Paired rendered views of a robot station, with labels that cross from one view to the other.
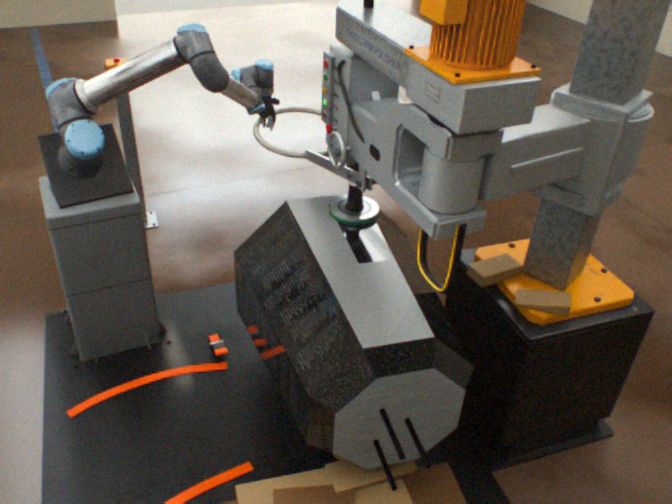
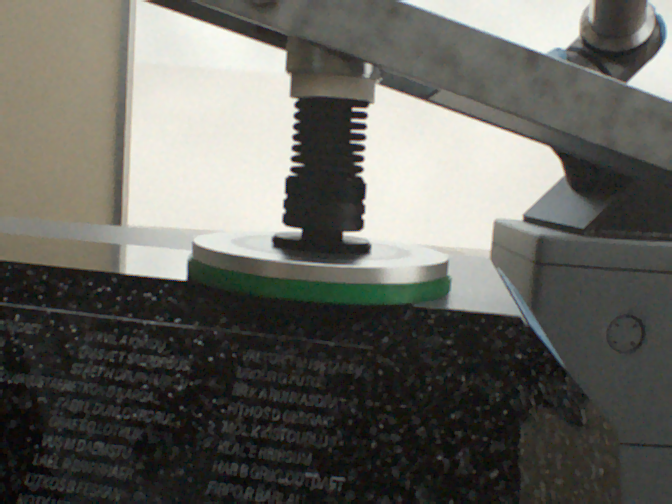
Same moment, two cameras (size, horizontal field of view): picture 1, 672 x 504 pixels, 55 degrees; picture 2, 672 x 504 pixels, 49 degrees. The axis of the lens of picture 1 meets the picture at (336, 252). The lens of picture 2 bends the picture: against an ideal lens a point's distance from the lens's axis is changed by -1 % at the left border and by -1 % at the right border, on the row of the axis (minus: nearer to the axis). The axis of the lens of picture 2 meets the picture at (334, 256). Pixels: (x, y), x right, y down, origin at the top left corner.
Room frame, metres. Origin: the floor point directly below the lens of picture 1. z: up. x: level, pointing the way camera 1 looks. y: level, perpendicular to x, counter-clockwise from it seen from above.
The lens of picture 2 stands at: (2.69, -0.63, 0.97)
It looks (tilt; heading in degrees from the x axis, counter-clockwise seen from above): 7 degrees down; 115
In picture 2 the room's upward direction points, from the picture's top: 4 degrees clockwise
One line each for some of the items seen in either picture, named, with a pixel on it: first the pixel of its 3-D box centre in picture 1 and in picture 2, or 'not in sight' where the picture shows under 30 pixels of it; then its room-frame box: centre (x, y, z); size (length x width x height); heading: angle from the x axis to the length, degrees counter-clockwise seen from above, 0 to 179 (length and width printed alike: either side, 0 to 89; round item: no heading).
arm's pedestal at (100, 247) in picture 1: (103, 264); (577, 411); (2.53, 1.15, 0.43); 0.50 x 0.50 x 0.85; 27
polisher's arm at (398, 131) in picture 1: (405, 150); not in sight; (2.06, -0.23, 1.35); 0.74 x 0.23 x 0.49; 25
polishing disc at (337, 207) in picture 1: (354, 207); (320, 253); (2.42, -0.07, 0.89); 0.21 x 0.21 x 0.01
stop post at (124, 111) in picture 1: (129, 147); not in sight; (3.59, 1.31, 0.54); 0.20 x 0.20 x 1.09; 21
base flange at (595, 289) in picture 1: (551, 274); not in sight; (2.17, -0.90, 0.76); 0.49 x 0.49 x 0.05; 21
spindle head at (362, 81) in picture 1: (370, 112); not in sight; (2.35, -0.10, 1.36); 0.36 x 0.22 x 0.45; 25
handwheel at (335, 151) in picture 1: (345, 149); not in sight; (2.26, -0.01, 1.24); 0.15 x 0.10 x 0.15; 25
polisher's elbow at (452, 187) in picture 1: (451, 173); not in sight; (1.83, -0.35, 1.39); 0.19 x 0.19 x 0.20
